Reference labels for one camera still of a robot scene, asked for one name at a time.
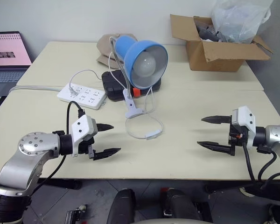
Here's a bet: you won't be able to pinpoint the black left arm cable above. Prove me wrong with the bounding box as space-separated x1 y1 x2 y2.
31 100 86 193

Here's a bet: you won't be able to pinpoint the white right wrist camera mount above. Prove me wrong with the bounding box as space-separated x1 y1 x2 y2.
231 105 256 150

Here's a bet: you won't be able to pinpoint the clear plastic bag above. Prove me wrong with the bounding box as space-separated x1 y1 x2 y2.
210 0 272 44

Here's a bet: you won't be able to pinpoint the dark rounded shape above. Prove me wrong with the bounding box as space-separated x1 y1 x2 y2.
106 188 136 224
159 187 203 224

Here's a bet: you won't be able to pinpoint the blue clip-on desk lamp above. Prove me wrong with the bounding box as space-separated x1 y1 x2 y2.
108 35 168 120

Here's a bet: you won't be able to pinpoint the grey power strip cable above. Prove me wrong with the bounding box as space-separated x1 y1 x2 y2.
8 85 64 93

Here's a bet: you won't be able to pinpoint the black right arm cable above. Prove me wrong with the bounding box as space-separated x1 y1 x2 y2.
241 139 280 190

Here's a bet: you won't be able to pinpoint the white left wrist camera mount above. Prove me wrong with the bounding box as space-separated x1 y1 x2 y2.
71 114 99 158

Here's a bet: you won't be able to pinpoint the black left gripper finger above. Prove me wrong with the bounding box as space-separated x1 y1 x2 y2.
97 123 114 133
88 145 122 161

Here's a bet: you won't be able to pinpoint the black box with orange part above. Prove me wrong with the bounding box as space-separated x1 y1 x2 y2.
101 69 163 102

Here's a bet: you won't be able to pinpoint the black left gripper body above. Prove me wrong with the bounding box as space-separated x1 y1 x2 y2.
78 136 95 155

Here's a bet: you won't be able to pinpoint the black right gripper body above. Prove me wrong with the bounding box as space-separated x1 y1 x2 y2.
228 123 249 149

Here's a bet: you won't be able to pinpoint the black table frame bar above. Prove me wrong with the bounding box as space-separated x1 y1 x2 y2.
37 178 83 190

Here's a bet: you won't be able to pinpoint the beige cloth bag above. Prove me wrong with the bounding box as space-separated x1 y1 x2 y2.
96 33 139 70

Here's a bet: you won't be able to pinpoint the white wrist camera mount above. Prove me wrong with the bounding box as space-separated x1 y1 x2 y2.
231 105 256 150
71 114 99 158

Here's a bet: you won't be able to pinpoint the dark items in cardboard box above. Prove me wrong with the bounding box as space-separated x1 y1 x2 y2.
193 17 225 43

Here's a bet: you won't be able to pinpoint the white round light bulb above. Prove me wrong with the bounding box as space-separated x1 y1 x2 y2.
133 56 157 78

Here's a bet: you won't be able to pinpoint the brown cardboard box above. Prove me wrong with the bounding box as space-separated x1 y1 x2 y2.
169 14 274 72

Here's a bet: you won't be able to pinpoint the white power strip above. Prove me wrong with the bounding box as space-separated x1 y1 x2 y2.
56 83 107 111

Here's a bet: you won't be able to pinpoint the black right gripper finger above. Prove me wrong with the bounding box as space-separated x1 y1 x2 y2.
201 115 233 125
196 140 236 157

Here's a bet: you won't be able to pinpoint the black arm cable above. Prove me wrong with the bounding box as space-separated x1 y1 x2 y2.
241 139 280 190
31 100 86 193

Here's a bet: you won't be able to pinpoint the grey laptop with pink screen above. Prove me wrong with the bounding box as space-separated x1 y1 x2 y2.
0 31 33 112

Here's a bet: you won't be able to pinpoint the white inline cord switch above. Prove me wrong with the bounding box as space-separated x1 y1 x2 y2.
145 130 161 140

